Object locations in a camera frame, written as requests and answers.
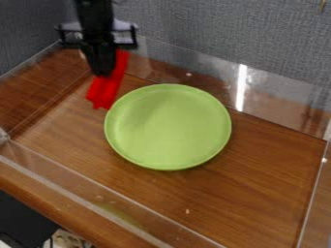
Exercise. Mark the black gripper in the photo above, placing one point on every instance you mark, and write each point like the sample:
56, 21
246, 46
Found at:
120, 33

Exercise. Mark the clear acrylic enclosure walls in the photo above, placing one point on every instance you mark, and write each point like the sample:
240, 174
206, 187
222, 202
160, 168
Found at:
259, 196

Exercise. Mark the white power strip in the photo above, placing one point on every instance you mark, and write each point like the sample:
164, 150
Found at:
64, 239

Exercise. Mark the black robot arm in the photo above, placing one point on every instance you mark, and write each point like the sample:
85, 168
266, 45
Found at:
95, 12

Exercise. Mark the green round plate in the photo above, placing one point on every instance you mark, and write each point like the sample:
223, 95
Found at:
167, 127

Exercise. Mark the red plastic block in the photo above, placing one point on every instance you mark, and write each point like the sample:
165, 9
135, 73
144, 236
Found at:
104, 87

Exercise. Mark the black box under table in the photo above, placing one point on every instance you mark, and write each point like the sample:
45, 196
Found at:
23, 224

